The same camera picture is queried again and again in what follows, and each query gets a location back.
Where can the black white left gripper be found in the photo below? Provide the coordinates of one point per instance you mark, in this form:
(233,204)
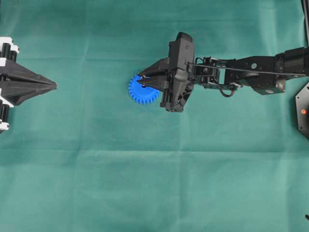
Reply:
(14,93)

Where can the blue plastic gear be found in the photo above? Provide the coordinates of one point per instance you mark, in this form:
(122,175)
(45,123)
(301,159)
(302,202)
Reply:
(139,93)

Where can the green table cloth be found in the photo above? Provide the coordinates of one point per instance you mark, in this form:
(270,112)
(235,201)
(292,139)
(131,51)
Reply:
(87,158)

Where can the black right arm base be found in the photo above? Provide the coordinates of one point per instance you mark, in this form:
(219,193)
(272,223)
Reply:
(302,110)

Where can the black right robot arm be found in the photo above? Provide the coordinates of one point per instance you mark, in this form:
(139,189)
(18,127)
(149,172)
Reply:
(264,74)

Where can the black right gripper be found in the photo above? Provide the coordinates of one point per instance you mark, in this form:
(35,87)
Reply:
(174,85)

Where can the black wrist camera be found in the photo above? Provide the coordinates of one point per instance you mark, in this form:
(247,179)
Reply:
(185,48)

